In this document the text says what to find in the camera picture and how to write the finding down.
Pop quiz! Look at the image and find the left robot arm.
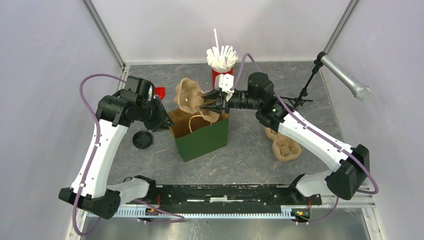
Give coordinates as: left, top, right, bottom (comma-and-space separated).
58, 76, 174, 220

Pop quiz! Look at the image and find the bundle of white straws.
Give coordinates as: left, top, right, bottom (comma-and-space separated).
206, 28, 239, 74

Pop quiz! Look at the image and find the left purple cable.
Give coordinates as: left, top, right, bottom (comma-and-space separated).
71, 73, 186, 237

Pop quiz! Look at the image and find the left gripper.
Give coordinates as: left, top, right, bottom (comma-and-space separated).
136, 96, 176, 132

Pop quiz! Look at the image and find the silver microphone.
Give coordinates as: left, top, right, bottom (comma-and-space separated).
317, 51, 373, 102

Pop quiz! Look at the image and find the single brown pulp cup carrier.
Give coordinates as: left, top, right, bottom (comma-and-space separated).
173, 77, 220, 123

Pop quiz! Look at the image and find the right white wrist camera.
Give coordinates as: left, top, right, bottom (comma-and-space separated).
214, 74, 235, 93

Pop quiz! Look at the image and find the stack of black lids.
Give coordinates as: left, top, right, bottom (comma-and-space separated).
132, 130, 154, 149

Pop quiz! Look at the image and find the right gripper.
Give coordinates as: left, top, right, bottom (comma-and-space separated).
200, 88, 261, 116

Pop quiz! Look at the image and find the red plastic bracket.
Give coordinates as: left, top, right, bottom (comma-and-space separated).
154, 86, 166, 100

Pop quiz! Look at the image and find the red straw holder cup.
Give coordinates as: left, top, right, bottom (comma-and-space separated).
211, 67, 234, 89

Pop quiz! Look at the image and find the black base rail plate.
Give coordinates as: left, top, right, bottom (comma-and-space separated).
142, 184, 322, 214

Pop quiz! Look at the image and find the green and brown paper bag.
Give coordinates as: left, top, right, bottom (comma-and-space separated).
168, 109, 229, 162

